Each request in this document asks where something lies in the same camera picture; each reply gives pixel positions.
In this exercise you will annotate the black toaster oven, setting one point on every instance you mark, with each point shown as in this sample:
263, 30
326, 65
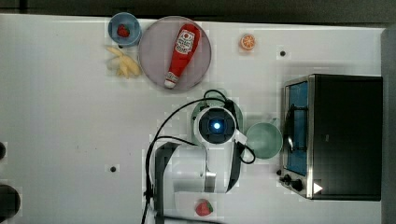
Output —
332, 129

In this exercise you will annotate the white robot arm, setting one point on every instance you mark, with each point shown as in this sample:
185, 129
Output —
211, 163

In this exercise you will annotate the blue small bowl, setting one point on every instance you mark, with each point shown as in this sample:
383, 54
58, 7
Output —
131, 22

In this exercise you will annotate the small red strawberry toy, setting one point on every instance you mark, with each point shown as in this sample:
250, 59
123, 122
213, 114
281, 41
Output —
123, 31

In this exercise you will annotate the orange slice toy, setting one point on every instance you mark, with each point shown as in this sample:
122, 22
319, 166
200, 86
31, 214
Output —
247, 42

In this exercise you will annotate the black cylinder holder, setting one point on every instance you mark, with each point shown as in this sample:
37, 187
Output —
10, 202

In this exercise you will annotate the green round bowl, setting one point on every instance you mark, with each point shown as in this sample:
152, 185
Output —
265, 139

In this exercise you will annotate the red ketchup bottle toy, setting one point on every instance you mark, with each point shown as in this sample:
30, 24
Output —
184, 48

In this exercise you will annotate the black cylinder cup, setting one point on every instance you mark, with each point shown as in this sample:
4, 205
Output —
3, 150

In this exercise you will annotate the green oval strainer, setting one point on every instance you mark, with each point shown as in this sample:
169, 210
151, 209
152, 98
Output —
212, 99

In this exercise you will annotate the grey round plate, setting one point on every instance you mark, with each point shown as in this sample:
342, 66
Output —
156, 47

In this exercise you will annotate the yellow banana toy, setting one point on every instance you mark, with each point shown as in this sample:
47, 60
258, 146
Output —
127, 66

